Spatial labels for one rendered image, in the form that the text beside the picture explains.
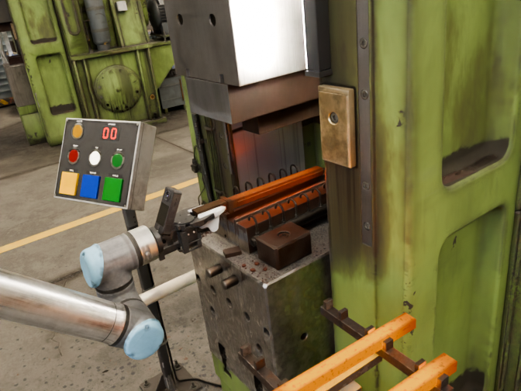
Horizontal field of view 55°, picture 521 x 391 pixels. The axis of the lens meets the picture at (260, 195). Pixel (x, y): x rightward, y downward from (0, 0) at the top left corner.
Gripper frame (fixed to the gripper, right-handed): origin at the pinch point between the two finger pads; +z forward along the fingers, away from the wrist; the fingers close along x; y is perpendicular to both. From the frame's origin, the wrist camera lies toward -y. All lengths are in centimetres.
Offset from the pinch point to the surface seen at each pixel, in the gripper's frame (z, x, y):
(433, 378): -2, 68, 9
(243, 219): 5.3, 2.7, 5.3
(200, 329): 23, -82, 105
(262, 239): 3.3, 13.5, 6.4
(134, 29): 183, -470, -4
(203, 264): -3.5, -8.7, 20.8
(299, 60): 20.9, 12.4, -34.3
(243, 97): 7.0, 7.5, -28.2
